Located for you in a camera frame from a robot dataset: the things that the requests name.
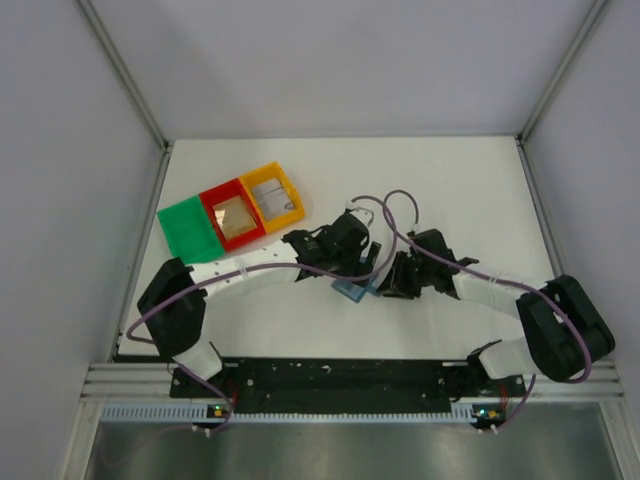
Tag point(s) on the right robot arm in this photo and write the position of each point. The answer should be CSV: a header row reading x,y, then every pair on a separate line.
x,y
563,332

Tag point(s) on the silver cards in yellow bin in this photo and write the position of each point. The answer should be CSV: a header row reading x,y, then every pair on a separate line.
x,y
272,199

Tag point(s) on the red plastic bin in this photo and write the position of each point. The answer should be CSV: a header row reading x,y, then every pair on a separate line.
x,y
223,192

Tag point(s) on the yellow plastic bin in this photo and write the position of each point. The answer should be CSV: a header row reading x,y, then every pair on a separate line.
x,y
262,174

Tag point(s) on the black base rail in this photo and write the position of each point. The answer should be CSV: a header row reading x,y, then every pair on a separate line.
x,y
349,402

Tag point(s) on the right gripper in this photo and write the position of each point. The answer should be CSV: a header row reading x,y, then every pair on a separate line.
x,y
396,284

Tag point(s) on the gold cards in red bin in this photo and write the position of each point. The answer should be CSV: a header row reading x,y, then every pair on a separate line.
x,y
233,217

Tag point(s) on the green plastic bin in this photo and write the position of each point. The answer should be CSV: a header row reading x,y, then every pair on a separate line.
x,y
189,233

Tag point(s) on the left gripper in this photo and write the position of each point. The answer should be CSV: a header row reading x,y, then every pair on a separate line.
x,y
356,270

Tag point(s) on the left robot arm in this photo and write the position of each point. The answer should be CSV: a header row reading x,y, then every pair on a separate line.
x,y
174,305

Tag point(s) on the blue leather card holder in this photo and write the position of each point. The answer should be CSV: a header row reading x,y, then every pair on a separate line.
x,y
355,292

